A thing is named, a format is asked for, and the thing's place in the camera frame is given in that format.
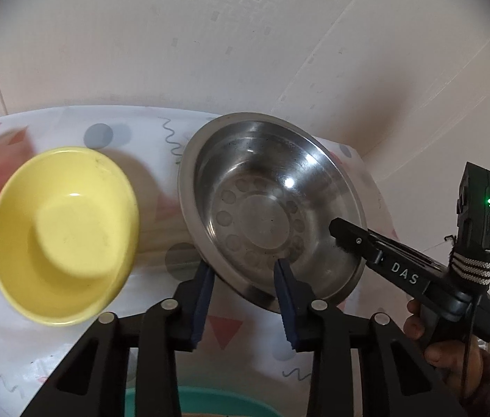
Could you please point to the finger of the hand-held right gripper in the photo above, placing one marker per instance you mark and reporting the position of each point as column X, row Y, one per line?
column 384, row 260

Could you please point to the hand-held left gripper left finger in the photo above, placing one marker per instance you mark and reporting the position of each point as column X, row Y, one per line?
column 201, row 299

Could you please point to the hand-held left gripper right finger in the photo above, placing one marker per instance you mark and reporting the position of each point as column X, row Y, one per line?
column 286, row 308

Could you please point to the teal plastic plate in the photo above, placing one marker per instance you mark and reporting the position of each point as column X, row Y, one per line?
column 227, row 402

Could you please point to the stainless steel bowl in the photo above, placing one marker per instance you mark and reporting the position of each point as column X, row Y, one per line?
column 262, row 173

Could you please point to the yellow plastic bowl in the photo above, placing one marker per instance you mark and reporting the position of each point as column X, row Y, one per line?
column 62, row 234

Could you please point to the person's right hand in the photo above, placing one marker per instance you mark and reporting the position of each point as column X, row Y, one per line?
column 449, row 356

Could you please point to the white patterned tablecloth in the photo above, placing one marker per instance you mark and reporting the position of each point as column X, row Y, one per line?
column 10, row 356

